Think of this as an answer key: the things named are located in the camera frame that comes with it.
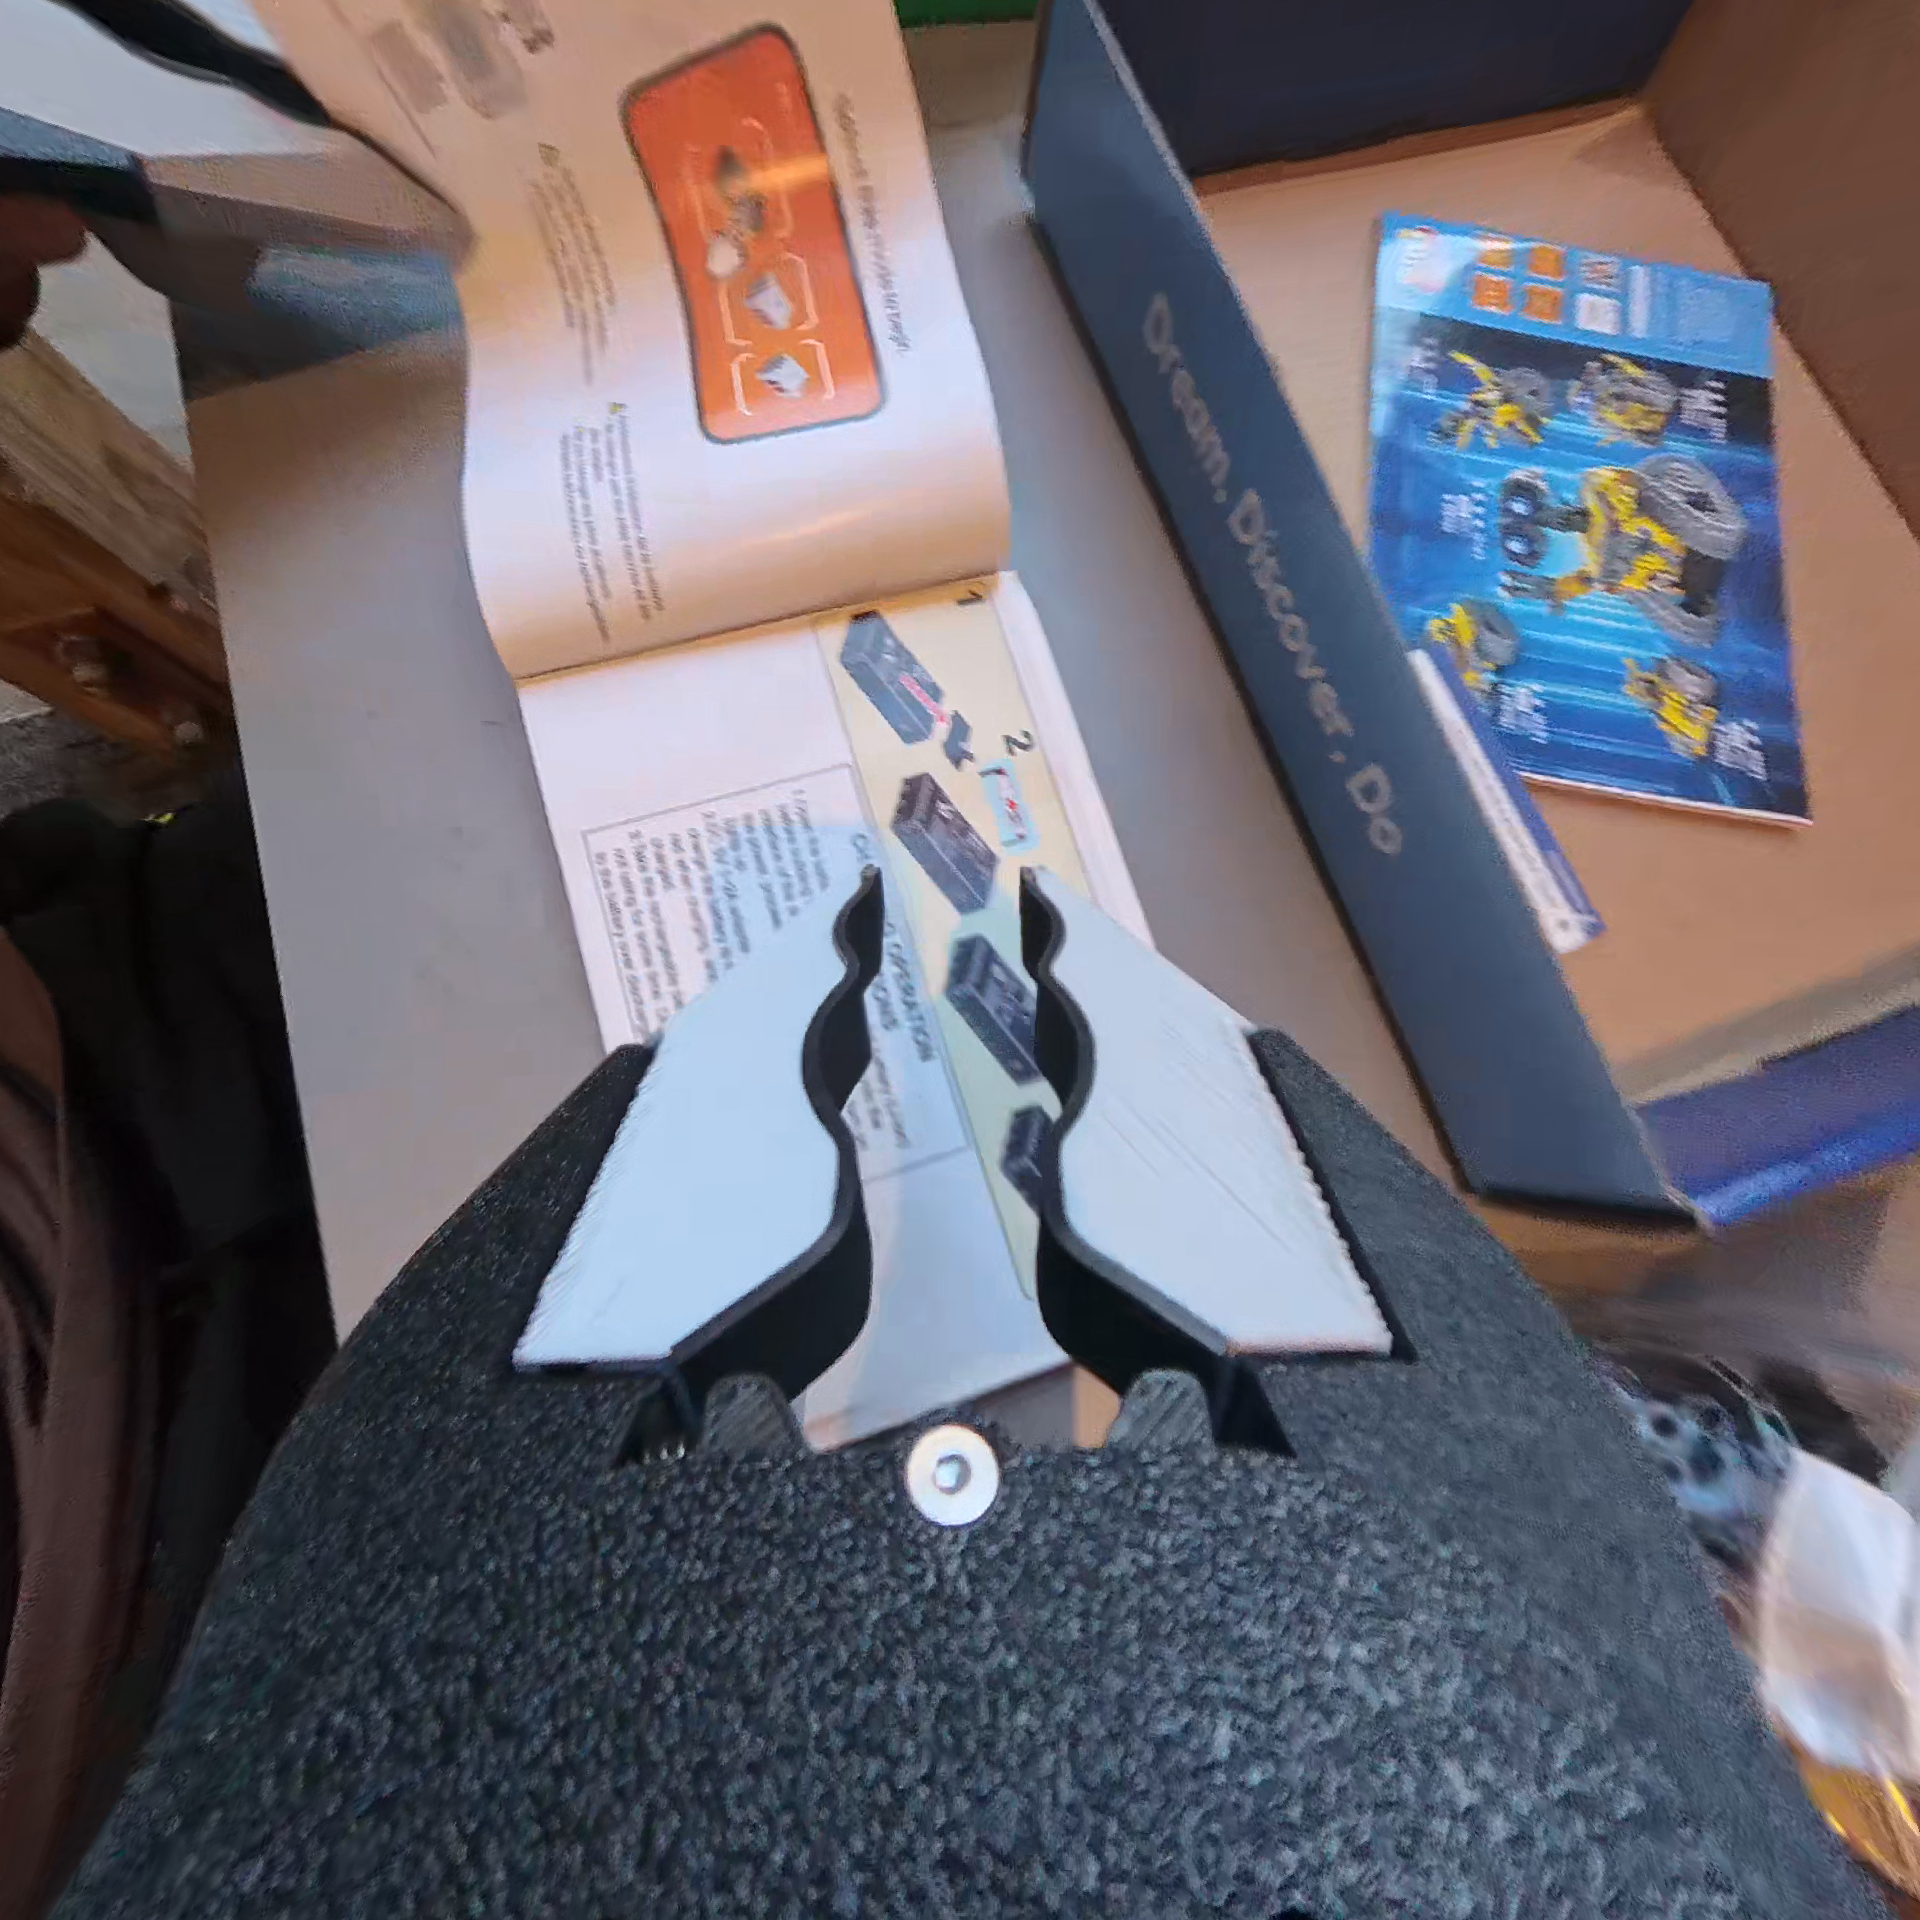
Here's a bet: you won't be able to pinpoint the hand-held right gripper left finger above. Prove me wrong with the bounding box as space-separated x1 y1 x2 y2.
515 866 890 1413

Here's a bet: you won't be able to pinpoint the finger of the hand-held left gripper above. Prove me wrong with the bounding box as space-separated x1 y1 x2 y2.
0 0 347 154
0 111 474 400

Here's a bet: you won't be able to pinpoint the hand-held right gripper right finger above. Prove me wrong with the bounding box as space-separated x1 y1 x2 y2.
1017 866 1397 1420

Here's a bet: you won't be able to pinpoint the blue-cover instruction booklet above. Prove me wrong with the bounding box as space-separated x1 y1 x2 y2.
246 0 1156 1448

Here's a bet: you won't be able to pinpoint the grey desk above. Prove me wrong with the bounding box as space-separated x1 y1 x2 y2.
171 22 1501 1442

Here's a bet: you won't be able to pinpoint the blue cardboard box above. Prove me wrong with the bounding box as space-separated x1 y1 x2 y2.
1020 0 1920 1232

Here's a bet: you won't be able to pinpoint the clear bag dark wheels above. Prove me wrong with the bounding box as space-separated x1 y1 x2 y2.
1574 1319 1920 1920

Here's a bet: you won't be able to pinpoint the thin blue printed leaflet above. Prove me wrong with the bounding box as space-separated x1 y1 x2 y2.
1366 210 1812 827

